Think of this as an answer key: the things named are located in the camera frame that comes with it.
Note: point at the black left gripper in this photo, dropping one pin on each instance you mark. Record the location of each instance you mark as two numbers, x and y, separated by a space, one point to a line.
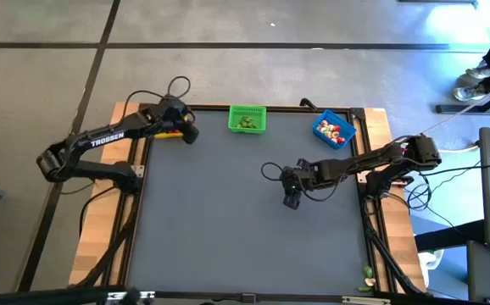
175 114

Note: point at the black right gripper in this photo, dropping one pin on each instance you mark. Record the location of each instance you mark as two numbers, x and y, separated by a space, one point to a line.
300 175

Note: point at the red chili pepper toy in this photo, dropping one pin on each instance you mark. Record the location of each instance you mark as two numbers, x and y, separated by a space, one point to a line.
173 132

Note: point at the pale fruit slice toy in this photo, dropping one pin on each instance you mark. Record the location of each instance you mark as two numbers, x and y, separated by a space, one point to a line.
335 135

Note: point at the small red tomato toy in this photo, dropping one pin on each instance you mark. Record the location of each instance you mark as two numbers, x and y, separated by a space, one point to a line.
341 140

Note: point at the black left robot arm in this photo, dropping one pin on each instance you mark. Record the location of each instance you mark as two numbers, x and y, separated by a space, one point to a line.
135 123

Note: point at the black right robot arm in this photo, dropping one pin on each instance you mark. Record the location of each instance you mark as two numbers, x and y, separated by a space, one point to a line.
355 163

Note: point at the yellow plastic basket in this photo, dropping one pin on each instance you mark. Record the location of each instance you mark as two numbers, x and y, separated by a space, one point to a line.
162 136

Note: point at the blue plastic basket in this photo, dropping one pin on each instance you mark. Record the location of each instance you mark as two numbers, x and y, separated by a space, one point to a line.
346 129

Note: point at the green plastic basket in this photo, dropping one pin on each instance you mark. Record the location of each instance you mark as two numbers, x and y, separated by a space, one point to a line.
247 111

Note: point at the white object on floor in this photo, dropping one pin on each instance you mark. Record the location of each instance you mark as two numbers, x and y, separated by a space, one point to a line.
433 262

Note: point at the black beam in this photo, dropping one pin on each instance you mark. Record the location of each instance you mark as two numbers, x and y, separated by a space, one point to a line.
448 236

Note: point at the grey metal stand base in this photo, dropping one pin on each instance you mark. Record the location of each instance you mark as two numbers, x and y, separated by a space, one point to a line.
448 109

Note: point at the person's shoe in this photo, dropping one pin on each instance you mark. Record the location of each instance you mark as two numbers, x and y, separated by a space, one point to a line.
480 72
469 93

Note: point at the black horizontal bar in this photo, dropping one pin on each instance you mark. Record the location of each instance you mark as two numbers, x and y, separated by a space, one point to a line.
37 297

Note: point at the black table camera mount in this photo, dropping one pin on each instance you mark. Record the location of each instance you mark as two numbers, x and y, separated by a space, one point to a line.
248 298

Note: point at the silver metal bracket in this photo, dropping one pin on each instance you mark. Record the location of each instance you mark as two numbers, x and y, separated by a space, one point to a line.
365 300
143 295

